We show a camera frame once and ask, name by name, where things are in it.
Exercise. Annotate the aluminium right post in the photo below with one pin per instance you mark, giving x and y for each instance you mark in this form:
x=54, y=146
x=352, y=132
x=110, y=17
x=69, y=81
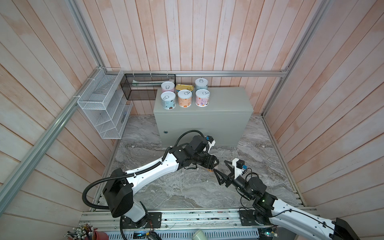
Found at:
x=311, y=29

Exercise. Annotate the aluminium left rail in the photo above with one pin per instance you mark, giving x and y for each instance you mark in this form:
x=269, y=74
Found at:
x=20, y=175

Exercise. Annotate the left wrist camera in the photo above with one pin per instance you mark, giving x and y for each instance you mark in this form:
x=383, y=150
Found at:
x=211, y=143

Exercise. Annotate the orange label pull-tab can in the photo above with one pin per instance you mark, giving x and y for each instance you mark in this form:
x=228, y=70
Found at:
x=185, y=98

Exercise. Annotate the aluminium back rail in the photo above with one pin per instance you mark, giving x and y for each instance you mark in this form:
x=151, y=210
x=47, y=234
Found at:
x=216, y=73

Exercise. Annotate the teal label can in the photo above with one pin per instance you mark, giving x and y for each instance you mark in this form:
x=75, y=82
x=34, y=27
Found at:
x=168, y=100

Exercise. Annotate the aluminium front rail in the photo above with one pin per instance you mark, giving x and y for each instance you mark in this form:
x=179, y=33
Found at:
x=193, y=219

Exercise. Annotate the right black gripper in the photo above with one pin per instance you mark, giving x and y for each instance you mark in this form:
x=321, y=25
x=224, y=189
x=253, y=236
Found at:
x=225, y=177

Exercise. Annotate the black mesh wall basket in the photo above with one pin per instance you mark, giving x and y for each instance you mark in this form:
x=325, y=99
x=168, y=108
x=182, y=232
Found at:
x=144, y=87

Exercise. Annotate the white cup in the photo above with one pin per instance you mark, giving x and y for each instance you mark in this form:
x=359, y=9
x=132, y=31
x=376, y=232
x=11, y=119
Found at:
x=199, y=235

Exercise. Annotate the gold rectangular tin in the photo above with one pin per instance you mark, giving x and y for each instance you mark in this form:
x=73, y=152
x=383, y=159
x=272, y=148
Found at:
x=180, y=87

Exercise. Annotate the aluminium rail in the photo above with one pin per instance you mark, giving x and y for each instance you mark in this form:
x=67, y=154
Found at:
x=216, y=73
x=193, y=219
x=20, y=175

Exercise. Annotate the grey metal cabinet counter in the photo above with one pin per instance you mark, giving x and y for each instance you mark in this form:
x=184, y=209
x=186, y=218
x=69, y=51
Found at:
x=224, y=118

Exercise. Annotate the blue label can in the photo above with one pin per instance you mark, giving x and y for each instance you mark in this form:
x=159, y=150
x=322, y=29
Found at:
x=201, y=83

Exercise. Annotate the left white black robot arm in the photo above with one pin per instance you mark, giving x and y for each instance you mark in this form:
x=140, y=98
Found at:
x=120, y=189

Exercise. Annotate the red label can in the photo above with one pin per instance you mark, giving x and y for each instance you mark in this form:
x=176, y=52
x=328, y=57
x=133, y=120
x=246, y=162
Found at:
x=202, y=97

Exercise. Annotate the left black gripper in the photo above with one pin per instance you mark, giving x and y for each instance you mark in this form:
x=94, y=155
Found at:
x=209, y=163

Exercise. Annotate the white wire mesh shelf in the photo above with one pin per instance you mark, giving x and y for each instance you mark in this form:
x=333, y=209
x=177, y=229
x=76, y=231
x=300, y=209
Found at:
x=104, y=103

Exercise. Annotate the pink label can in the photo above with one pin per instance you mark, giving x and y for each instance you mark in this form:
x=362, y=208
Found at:
x=168, y=86

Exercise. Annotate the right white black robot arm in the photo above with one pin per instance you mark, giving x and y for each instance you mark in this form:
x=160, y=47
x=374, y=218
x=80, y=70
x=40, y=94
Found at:
x=328, y=230

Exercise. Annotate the red cup with tools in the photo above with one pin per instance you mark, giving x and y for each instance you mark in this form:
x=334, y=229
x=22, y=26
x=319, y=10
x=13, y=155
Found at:
x=85, y=232

